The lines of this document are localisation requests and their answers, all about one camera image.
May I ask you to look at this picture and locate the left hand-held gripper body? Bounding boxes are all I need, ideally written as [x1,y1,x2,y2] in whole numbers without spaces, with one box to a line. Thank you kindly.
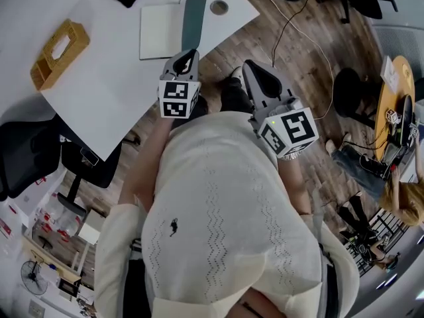
[158,74,203,121]

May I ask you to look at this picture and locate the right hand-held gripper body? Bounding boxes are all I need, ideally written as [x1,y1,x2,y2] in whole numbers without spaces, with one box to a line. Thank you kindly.
[247,95,320,159]

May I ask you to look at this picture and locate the grey-green notebook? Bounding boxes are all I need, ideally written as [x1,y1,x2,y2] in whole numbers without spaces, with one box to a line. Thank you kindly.
[138,0,209,62]

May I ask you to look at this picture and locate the person's right forearm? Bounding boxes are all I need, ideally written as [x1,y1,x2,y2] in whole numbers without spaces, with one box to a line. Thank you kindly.
[276,156,315,217]

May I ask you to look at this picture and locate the person's left forearm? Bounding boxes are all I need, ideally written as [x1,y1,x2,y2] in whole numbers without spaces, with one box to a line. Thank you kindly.
[118,117,174,208]

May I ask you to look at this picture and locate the person's black trousers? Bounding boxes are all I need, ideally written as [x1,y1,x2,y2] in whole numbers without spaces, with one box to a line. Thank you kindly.
[195,76,256,115]

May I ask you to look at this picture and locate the black round stool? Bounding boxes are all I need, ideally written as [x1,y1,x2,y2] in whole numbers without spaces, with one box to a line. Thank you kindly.
[333,67,382,129]

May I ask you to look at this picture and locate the round table grommet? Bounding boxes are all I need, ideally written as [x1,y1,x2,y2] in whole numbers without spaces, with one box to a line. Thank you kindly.
[210,0,229,15]

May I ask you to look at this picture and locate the round wooden table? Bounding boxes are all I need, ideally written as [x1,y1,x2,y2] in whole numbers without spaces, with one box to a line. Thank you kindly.
[374,55,417,162]

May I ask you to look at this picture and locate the person's white knit top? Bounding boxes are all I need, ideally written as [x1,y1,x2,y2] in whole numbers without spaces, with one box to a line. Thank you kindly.
[141,111,325,307]

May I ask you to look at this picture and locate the smartphone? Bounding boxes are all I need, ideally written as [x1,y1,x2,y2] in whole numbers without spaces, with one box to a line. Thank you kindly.
[79,146,99,167]

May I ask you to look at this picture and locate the white card stand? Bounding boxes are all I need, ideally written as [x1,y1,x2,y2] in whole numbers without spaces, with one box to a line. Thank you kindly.
[380,55,400,92]

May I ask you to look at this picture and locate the black oblong board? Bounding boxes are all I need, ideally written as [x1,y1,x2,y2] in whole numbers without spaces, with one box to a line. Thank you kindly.
[394,94,415,148]

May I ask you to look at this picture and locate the black mesh office chair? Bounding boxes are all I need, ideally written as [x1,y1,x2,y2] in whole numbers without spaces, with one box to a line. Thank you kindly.
[314,0,400,25]

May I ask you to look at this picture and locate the white cube cabinet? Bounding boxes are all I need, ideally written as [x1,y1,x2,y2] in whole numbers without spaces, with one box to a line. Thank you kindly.
[78,209,107,244]

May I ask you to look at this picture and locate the person's cream overshirt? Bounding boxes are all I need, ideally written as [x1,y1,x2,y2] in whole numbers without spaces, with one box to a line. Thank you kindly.
[93,193,362,318]

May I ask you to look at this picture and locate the black padded office chair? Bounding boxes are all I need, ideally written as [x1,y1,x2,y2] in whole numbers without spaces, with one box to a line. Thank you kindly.
[0,111,123,218]

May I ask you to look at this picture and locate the stack of clear storage boxes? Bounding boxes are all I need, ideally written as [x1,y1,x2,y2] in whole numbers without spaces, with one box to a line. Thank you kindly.
[0,164,87,244]

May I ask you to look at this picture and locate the small black floor fan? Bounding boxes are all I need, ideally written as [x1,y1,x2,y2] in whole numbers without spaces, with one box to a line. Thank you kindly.
[20,260,49,297]

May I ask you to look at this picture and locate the black floor cable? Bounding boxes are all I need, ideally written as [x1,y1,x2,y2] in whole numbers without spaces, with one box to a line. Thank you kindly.
[271,0,315,69]

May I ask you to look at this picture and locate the white floor cable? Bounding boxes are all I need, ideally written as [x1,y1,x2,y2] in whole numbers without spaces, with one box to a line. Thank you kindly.
[253,0,335,121]

